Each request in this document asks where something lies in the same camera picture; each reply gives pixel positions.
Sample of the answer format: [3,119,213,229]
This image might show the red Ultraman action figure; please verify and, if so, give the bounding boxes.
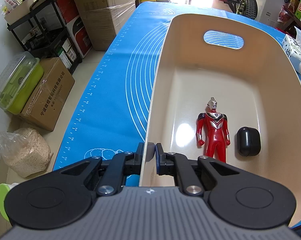
[196,97,231,163]

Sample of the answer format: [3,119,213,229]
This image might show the beige plastic storage bin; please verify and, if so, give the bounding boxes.
[140,14,301,225]

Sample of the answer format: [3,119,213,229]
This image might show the blue silicone baking mat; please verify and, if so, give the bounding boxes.
[53,0,301,228]

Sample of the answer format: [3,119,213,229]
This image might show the black earbuds case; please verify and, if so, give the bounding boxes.
[237,127,261,157]

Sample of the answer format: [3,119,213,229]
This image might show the cardboard box on floor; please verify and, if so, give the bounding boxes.
[19,57,75,132]

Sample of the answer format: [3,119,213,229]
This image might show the bag of rice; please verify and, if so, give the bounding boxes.
[0,128,53,178]

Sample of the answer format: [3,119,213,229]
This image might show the green lidded plastic container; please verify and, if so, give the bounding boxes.
[0,51,44,115]

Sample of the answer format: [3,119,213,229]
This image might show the black metal shelf rack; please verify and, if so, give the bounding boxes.
[7,0,82,74]

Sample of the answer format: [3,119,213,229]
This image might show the stacked cardboard boxes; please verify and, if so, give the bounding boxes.
[74,0,136,51]

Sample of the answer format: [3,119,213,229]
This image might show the tissue box with tissue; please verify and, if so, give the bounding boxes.
[282,27,301,73]

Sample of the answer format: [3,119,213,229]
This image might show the dark wooden shelf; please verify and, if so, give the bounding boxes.
[283,5,301,31]

